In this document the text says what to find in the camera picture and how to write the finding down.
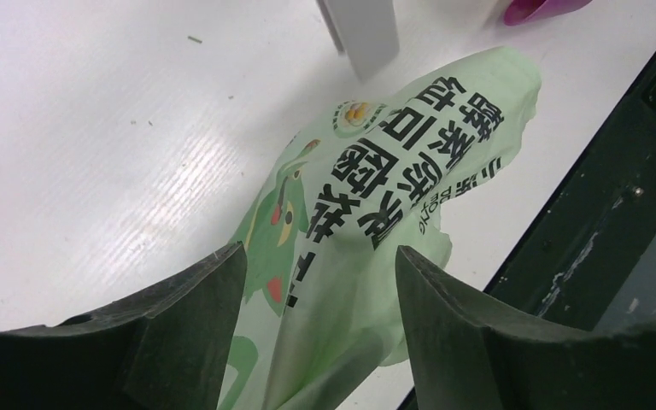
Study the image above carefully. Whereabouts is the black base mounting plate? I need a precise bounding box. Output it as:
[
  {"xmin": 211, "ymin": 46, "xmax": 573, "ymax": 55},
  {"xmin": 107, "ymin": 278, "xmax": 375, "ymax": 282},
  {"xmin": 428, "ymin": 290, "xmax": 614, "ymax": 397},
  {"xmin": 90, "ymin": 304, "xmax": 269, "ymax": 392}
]
[{"xmin": 481, "ymin": 51, "xmax": 656, "ymax": 332}]

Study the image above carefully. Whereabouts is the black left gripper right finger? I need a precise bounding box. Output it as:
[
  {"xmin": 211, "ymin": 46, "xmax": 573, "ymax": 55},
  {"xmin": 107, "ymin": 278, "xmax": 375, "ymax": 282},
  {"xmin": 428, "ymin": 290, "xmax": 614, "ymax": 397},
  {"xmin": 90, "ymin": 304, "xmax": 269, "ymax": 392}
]
[{"xmin": 395, "ymin": 246, "xmax": 656, "ymax": 409}]

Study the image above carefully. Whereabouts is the magenta plastic scoop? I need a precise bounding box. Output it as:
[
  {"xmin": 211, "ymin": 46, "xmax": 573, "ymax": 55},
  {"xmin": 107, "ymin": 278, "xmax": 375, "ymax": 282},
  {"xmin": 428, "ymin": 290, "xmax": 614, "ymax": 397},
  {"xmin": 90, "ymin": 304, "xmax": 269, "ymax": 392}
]
[{"xmin": 502, "ymin": 0, "xmax": 592, "ymax": 26}]

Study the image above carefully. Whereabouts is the white bag sealing clip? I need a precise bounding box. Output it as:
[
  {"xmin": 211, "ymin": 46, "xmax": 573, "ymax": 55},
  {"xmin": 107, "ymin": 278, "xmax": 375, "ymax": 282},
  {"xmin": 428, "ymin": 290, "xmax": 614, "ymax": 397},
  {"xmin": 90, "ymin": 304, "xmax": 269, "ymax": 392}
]
[{"xmin": 317, "ymin": 0, "xmax": 400, "ymax": 82}]

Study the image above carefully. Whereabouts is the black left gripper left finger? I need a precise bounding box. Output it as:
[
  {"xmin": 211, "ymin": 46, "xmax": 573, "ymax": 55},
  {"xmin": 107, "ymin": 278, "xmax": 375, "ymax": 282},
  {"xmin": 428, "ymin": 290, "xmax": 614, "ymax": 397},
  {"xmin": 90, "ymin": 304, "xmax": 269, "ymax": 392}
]
[{"xmin": 0, "ymin": 243, "xmax": 247, "ymax": 409}]

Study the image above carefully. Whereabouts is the green cat litter bag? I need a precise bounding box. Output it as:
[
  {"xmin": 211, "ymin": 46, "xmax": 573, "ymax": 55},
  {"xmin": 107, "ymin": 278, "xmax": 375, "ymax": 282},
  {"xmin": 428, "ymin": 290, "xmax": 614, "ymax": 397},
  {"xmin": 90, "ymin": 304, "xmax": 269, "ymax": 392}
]
[{"xmin": 219, "ymin": 47, "xmax": 542, "ymax": 409}]

